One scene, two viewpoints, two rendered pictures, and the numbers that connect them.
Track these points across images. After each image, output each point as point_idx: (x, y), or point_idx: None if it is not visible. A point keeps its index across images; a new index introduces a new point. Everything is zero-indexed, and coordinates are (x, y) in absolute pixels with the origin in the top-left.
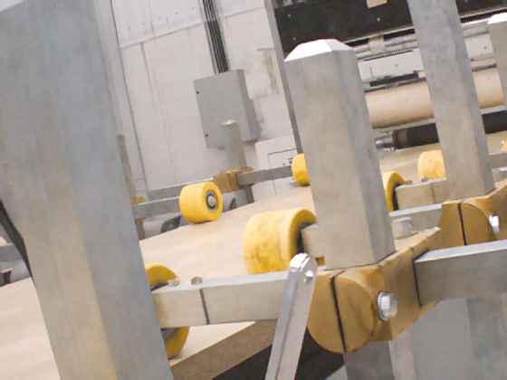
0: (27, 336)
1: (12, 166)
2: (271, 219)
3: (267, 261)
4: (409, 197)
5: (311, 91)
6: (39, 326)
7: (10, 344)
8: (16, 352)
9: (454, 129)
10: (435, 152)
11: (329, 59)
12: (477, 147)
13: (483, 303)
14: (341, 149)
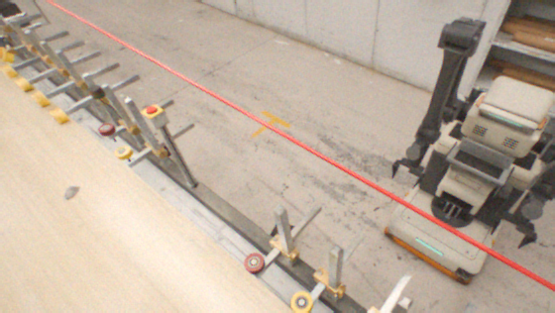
0: (10, 138)
1: (109, 98)
2: (38, 95)
3: (44, 102)
4: (33, 81)
5: (88, 79)
6: (1, 137)
7: (13, 140)
8: (25, 138)
9: (73, 72)
10: (4, 66)
11: (89, 75)
12: (78, 73)
13: (89, 94)
14: (94, 84)
